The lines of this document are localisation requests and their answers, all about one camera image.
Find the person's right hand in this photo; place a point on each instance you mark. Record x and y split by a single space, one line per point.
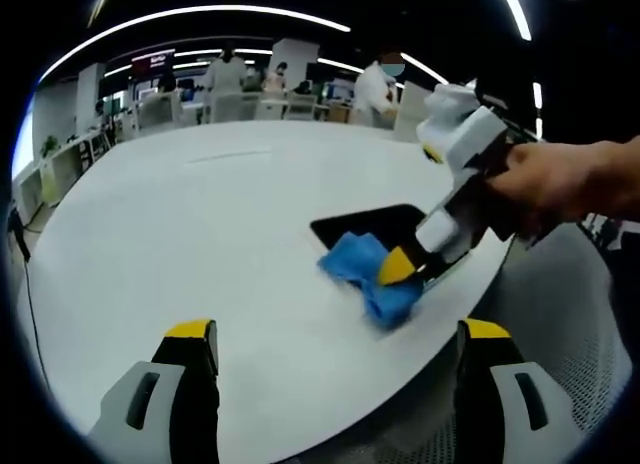
550 184

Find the curved ceiling light strip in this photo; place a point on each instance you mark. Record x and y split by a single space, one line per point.
517 9
175 13

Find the white low shelf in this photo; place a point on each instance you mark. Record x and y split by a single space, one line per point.
65 164

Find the black mirror with white frame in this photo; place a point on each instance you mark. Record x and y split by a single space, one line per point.
370 221

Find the white partition box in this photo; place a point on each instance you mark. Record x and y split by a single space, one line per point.
412 111

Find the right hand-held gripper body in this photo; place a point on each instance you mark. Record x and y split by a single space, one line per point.
475 134

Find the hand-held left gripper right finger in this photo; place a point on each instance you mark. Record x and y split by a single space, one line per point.
510 434

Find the red wall screen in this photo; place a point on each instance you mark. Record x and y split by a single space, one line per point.
152 63

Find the white office chair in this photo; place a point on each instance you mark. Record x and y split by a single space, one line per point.
159 110
302 106

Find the grey mesh office chair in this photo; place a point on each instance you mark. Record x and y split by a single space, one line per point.
565 309

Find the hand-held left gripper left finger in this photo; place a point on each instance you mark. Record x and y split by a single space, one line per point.
145 434

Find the green potted plant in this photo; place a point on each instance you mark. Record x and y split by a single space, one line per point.
49 146

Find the blue cleaning cloth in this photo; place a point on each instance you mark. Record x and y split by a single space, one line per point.
360 264

